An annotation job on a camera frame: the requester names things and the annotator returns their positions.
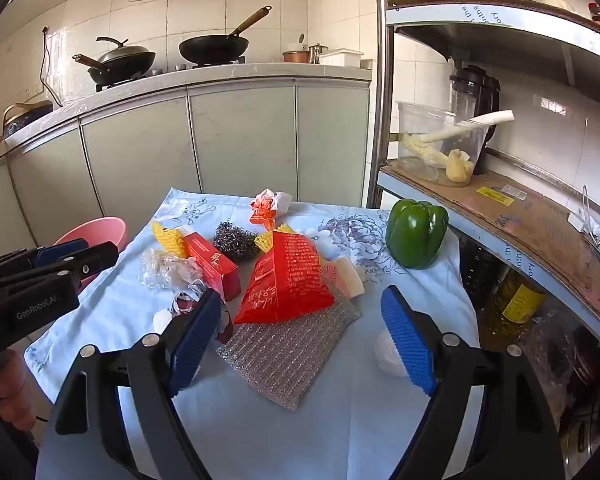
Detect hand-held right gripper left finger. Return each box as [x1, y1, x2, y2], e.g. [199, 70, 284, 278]
[37, 287, 224, 480]

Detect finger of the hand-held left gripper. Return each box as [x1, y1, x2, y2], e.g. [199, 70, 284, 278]
[0, 241, 120, 287]
[0, 238, 90, 277]

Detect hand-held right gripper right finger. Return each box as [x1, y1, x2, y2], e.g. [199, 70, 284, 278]
[380, 285, 566, 480]

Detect pink plastic bin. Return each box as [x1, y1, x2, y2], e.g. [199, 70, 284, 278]
[52, 216, 129, 288]

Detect foil wrapper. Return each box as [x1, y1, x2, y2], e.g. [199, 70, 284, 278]
[172, 280, 232, 346]

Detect clear plastic wrap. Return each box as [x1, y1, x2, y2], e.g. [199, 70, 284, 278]
[140, 249, 203, 291]

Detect red cardboard box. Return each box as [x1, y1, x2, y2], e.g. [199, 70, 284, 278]
[182, 232, 242, 301]

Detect pink white paper bag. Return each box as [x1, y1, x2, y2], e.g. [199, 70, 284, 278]
[320, 255, 366, 298]

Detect silver scrubbing cloth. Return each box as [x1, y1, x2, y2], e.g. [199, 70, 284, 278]
[216, 296, 362, 411]

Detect steel wool scourer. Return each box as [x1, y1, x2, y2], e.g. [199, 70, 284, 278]
[213, 221, 263, 262]

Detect red snack bag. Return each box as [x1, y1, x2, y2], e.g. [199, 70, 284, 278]
[233, 230, 337, 326]

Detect red white wrapper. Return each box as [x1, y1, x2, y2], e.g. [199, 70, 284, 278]
[250, 188, 292, 226]

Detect person's left hand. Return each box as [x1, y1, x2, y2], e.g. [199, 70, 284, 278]
[0, 347, 38, 433]

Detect yellow cooking oil bottle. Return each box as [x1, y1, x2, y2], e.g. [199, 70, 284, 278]
[485, 270, 546, 351]

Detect green bell pepper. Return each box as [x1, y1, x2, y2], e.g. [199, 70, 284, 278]
[385, 199, 450, 271]

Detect light blue floral tablecloth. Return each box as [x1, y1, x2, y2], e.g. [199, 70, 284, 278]
[24, 187, 483, 480]

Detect clear plastic bag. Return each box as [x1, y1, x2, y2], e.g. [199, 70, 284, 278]
[520, 310, 583, 411]

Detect brown cardboard sheet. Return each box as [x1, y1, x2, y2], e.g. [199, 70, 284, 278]
[382, 160, 600, 331]

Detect gas stove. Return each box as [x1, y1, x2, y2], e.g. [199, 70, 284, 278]
[96, 57, 246, 93]

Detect yellow ginger root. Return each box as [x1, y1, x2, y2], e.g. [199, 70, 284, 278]
[445, 149, 476, 181]

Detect grey kitchen counter cabinets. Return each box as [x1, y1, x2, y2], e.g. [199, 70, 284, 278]
[0, 62, 373, 253]

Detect pale corn cob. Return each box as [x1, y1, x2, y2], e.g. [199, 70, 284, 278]
[404, 132, 448, 168]

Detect black wok with lid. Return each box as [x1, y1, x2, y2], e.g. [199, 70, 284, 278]
[73, 36, 157, 86]

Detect clear plastic container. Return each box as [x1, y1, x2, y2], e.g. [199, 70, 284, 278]
[396, 101, 489, 188]

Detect black frying pan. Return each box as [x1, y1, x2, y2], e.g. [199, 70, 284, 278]
[178, 6, 272, 67]

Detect long white radish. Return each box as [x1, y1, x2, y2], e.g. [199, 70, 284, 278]
[420, 110, 515, 143]

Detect black blender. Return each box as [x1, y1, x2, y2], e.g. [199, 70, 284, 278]
[449, 66, 501, 176]

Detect white rectangular container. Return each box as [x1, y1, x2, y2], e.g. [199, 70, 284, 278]
[320, 48, 364, 67]

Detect metal shelf rack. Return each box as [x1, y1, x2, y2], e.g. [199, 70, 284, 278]
[367, 0, 600, 361]

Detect dark cooker with handle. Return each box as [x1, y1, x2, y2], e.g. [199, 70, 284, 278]
[2, 100, 55, 141]

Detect black power cable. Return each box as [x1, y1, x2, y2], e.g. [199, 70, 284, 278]
[41, 26, 64, 108]

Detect white charger with cable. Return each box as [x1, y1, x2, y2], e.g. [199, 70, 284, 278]
[567, 185, 600, 261]

